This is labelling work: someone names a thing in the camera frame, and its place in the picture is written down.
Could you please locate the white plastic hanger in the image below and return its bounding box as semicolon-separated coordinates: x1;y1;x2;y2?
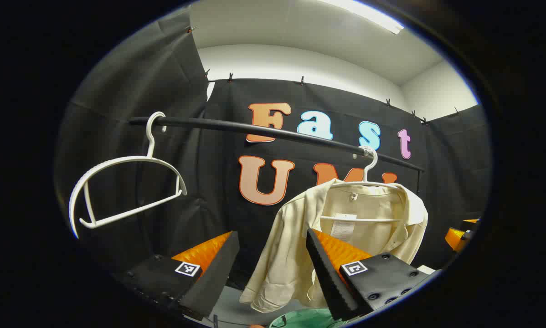
319;146;403;224
68;112;188;240

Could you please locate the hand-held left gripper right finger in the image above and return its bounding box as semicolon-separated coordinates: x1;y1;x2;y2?
306;229;431;322

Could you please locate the green laundry hamper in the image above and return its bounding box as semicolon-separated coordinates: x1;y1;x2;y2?
268;307;346;328

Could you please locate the black backdrop cloth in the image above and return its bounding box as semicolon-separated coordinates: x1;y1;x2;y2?
57;9;490;292

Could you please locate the black clothes rack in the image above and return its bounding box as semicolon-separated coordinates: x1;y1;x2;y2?
128;116;425;194

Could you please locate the cream shirt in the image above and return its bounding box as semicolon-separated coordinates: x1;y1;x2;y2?
239;179;429;314

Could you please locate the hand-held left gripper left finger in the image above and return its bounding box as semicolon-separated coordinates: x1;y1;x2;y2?
117;231;240;321

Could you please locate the ceiling light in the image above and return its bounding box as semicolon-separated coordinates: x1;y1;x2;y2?
319;0;405;35

